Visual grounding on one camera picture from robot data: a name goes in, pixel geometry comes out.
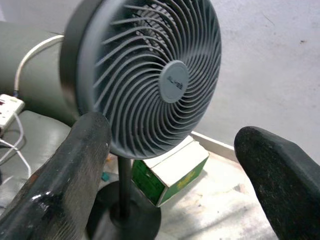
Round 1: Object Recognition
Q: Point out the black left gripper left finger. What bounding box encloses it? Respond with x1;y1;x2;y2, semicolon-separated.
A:
0;111;112;240

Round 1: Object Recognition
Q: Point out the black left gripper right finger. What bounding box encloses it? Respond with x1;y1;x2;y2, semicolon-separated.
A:
234;125;320;240

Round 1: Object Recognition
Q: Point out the white power strip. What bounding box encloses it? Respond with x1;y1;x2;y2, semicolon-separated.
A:
0;94;26;131

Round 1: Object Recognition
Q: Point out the grey-green leather sofa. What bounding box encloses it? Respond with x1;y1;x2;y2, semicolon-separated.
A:
0;21;83;208

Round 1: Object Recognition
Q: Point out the green and white cardboard box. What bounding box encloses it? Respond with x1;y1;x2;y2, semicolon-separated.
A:
131;134;210;208

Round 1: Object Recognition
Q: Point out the grey standing fan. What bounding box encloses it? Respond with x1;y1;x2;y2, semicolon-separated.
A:
59;0;223;240

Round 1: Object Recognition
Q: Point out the thin white cable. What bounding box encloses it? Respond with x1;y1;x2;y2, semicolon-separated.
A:
0;112;33;181

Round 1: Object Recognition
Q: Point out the thick white power cord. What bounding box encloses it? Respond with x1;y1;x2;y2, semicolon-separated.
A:
14;34;65;97

